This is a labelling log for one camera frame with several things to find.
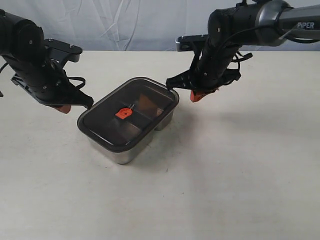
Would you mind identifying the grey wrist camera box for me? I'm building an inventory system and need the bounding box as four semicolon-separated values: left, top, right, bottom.
175;34;208;52

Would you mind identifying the blue-grey backdrop curtain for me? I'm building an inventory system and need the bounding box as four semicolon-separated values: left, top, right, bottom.
0;0;320;52

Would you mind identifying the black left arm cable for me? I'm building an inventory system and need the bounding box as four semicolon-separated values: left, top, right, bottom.
0;62;86;98

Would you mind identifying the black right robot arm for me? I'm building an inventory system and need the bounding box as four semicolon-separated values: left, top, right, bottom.
165;0;320;103

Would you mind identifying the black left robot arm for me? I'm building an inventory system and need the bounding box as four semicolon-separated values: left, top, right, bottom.
0;10;94;114

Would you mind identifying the yellow toy cheese wedge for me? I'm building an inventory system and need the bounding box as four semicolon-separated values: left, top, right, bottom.
137;94;158;116

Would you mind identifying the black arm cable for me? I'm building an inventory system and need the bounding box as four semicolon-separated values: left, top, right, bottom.
217;23;320;86
0;62;86;98

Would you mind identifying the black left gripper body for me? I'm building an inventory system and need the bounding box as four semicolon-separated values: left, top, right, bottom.
11;59;94;109

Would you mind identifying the dark transparent box lid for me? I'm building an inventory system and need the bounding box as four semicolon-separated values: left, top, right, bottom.
76;76;180;152

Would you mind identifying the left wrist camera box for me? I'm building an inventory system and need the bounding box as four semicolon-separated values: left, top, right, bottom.
44;38;83;66

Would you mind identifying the stainless steel lunch box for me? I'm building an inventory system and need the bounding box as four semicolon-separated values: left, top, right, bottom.
78;109;174;165

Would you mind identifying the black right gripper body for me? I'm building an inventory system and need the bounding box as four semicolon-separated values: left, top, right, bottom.
165;49;242;91

